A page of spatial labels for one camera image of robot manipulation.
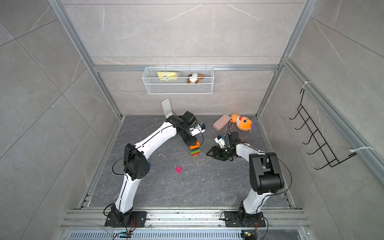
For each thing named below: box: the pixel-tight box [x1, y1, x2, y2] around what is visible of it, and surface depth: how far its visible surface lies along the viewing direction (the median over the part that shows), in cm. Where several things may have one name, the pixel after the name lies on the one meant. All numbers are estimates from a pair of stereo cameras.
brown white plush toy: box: [186, 73, 205, 84], surface depth 89 cm
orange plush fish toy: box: [230, 112, 256, 131], surface depth 107 cm
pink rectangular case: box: [213, 114, 231, 131], surface depth 116 cm
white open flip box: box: [161, 98, 175, 119], surface depth 115 cm
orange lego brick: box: [189, 141, 201, 150], surface depth 89 cm
